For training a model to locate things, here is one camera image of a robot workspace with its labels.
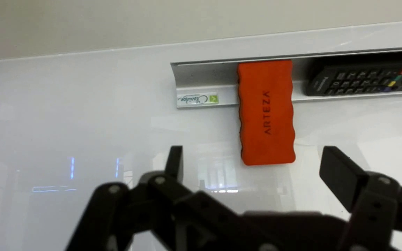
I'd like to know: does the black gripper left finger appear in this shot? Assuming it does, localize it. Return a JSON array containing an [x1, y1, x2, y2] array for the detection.
[[65, 145, 240, 251]]

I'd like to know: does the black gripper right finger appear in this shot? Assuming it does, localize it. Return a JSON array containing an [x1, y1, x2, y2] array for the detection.
[[318, 145, 402, 251]]

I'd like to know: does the orange foam eraser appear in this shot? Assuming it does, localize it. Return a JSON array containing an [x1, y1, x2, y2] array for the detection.
[[236, 58, 299, 167]]

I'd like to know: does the large white whiteboard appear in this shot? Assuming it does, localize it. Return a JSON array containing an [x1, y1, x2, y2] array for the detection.
[[0, 18, 402, 251]]

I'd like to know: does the aluminium marker tray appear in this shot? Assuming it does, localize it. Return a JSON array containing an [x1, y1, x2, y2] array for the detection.
[[169, 43, 402, 110]]

